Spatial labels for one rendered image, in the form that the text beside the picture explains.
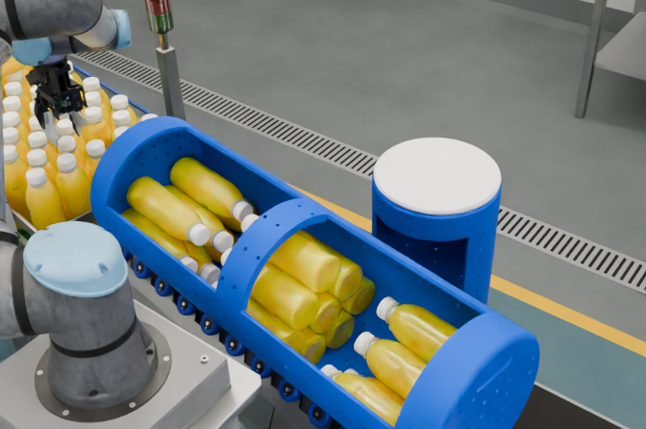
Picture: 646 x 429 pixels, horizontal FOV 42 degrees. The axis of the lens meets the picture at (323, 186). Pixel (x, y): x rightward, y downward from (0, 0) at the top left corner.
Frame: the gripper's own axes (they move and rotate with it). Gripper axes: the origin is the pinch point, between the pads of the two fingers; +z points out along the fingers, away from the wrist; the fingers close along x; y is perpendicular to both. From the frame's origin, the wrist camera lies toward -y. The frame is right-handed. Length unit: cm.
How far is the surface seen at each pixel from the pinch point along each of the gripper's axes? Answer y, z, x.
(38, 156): 1.4, 1.2, -7.5
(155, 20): -18.2, -7.8, 38.5
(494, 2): -104, 109, 315
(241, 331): 72, 3, -9
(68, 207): 8.2, 12.0, -6.9
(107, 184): 29.4, -5.2, -6.7
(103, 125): -4.0, 4.6, 11.4
